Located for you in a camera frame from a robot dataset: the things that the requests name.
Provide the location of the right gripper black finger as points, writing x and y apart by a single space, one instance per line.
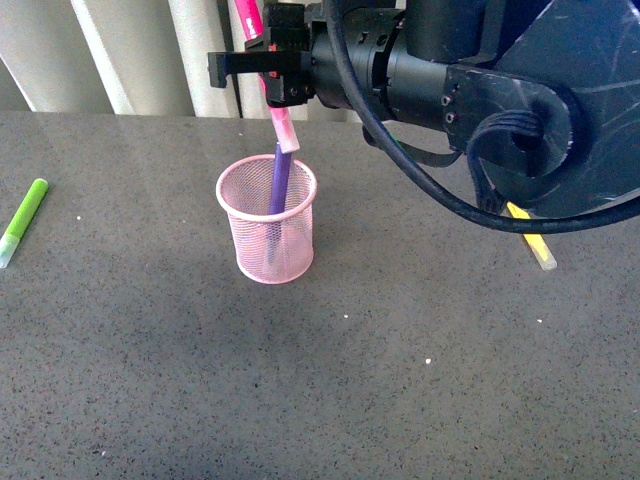
271 63

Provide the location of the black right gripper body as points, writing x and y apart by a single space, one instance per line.
285 29

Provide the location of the pink pen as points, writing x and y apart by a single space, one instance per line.
280 120

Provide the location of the purple pen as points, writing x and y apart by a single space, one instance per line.
277 204

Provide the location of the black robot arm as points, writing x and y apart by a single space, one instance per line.
478 102

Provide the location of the pink mesh cup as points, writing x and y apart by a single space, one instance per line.
243 191

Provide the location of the grey curtain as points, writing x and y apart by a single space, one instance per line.
122 57

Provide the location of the green pen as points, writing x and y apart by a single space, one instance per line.
21 220

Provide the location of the yellow pen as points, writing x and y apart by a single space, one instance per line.
535 242

